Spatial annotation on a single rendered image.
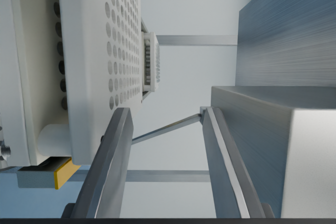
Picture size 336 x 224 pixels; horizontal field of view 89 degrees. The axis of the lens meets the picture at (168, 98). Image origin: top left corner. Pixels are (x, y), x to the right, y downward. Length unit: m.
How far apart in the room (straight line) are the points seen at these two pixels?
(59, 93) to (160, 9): 4.04
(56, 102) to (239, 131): 0.19
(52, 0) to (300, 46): 0.44
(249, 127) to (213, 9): 4.15
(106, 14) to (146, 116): 3.35
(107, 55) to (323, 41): 0.38
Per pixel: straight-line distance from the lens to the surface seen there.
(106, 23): 0.19
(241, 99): 0.21
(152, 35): 0.74
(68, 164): 0.19
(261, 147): 0.18
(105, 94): 0.16
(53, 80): 0.18
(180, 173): 1.37
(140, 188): 3.78
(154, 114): 3.49
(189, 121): 0.33
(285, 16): 0.54
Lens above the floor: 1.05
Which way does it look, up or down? level
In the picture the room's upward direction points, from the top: 90 degrees clockwise
